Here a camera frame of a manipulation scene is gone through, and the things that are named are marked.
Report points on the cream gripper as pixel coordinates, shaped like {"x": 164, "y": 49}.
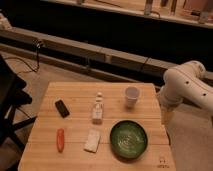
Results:
{"x": 166, "y": 114}

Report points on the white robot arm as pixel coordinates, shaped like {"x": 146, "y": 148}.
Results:
{"x": 184, "y": 82}

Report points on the white sponge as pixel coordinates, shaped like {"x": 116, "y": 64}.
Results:
{"x": 92, "y": 142}

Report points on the black eraser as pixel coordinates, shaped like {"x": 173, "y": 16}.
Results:
{"x": 61, "y": 108}

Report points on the white paper cup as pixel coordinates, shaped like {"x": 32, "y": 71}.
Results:
{"x": 131, "y": 96}

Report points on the green bowl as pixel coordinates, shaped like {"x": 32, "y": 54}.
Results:
{"x": 128, "y": 139}

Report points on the small clear bottle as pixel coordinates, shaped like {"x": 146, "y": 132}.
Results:
{"x": 97, "y": 111}

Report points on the orange carrot toy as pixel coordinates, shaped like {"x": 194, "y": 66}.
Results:
{"x": 60, "y": 140}

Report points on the black office chair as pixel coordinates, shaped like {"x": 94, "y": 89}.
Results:
{"x": 12, "y": 97}

